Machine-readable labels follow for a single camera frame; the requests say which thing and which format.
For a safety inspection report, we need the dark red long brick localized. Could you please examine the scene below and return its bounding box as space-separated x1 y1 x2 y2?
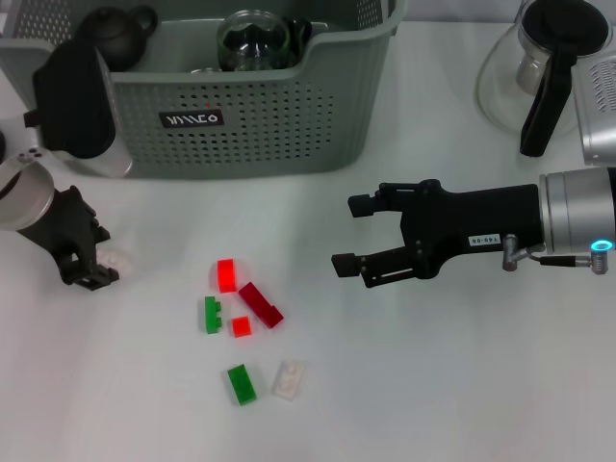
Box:
238 282 285 331

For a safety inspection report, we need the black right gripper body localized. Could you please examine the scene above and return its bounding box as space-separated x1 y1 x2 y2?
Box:
398 178 544 281

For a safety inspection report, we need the white toy brick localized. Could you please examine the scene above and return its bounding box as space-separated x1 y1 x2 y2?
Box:
270 359 309 400
95 244 137 276

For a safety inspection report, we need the green rectangular brick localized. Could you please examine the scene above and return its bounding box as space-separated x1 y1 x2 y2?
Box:
225 364 259 407

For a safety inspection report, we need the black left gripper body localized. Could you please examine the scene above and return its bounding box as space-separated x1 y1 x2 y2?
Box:
17 185 105 273

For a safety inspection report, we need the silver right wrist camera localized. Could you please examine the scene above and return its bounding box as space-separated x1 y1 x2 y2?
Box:
571 60 616 168

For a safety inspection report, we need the green notched brick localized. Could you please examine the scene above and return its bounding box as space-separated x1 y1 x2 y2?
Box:
203 295 223 335

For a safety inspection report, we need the dark clay teapot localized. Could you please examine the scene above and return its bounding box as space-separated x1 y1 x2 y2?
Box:
81 4 160 71

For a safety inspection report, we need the bright red rectangular brick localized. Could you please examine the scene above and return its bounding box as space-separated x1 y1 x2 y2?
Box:
215 258 239 294

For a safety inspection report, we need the right gripper silver connector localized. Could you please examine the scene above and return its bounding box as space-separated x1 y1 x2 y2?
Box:
500 233 522 272

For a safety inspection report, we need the glass pitcher black handle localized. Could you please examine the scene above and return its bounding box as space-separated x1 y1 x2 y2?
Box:
475 0 612 159

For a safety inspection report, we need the grey perforated storage bin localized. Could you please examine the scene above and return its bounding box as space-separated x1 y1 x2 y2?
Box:
0 0 409 180

